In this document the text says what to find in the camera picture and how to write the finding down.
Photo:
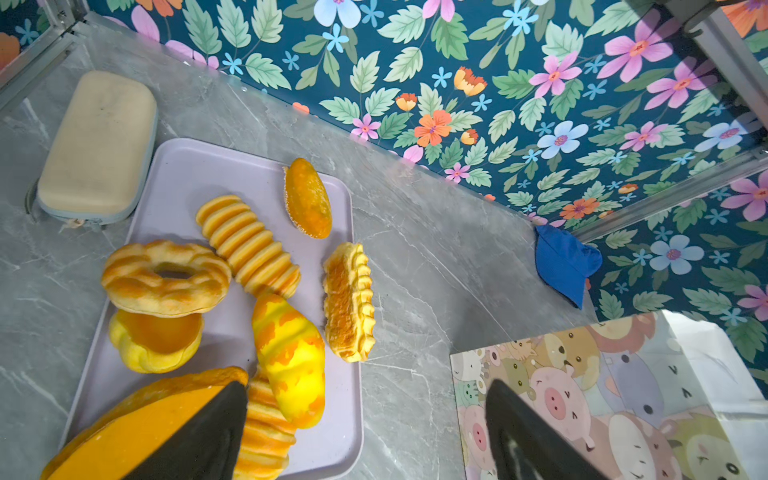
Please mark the blue cap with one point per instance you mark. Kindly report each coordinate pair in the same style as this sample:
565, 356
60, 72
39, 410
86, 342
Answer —
564, 263

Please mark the ribbed spiral bread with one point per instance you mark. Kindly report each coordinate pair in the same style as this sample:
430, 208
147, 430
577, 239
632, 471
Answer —
258, 262

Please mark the oval orange bread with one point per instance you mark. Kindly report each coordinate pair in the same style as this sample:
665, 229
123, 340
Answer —
306, 200

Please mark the large orange wedge bread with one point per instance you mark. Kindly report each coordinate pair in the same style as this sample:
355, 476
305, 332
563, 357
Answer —
135, 428

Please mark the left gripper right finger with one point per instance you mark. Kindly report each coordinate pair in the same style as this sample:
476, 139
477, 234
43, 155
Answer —
524, 446

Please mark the lilac plastic tray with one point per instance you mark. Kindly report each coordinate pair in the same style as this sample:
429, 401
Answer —
184, 175

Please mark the round yellow bun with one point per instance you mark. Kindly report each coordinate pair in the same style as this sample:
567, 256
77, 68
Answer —
154, 345

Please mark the ridged orange bread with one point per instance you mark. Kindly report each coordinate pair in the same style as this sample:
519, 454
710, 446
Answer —
267, 435

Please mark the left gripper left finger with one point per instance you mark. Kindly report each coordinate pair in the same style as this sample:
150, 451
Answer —
206, 446

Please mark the yellow striped croissant bread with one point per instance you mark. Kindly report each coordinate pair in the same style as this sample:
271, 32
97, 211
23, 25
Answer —
291, 353

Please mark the white cartoon paper bag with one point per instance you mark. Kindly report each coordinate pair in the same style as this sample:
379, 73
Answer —
651, 396

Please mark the scalloped yellow bread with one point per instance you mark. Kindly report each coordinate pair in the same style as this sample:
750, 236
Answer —
348, 306

